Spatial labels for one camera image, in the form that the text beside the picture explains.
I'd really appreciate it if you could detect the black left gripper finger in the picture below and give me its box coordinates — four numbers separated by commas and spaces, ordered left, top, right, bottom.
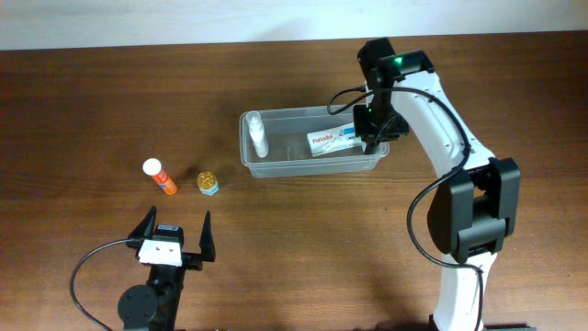
198, 211, 216, 262
128, 206, 157, 239

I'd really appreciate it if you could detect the clear plastic container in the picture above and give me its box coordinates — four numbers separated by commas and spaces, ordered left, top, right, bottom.
240, 106, 390, 177

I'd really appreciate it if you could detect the black left camera cable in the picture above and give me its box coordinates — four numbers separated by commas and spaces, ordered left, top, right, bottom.
69, 238, 139, 331

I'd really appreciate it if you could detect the white Panadol medicine box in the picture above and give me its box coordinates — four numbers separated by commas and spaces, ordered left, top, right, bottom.
307, 122, 362, 156

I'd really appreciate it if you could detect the orange tube white cap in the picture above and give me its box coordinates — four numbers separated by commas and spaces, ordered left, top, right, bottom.
142, 158, 177, 195

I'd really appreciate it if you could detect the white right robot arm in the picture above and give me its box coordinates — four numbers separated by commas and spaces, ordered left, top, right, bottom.
353, 38, 521, 330

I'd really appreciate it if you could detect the dark bottle white cap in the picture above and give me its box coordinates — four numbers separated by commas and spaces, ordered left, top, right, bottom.
364, 141, 379, 154

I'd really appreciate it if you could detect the small jar gold lid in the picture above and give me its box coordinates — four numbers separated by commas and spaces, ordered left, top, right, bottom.
197, 172, 219, 196

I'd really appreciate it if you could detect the white translucent spray bottle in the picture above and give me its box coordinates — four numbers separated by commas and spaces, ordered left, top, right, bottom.
245, 111, 269, 158

